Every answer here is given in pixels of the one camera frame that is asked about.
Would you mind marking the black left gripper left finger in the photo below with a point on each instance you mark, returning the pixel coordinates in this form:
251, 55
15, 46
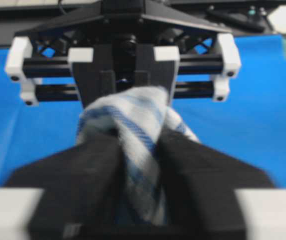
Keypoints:
55, 197

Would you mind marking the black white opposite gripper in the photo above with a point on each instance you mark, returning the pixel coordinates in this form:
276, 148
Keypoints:
110, 46

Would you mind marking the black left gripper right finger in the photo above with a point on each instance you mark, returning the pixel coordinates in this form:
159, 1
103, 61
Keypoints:
216, 196

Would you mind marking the white blue plaid towel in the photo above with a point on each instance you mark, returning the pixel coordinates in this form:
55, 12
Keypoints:
138, 115

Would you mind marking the blue table cloth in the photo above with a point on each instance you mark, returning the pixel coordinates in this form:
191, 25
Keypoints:
249, 125

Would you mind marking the black aluminium frame rail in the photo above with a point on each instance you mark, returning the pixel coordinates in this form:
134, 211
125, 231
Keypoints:
19, 15

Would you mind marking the black handled tool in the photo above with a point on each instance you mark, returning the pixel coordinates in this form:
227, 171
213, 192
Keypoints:
245, 20

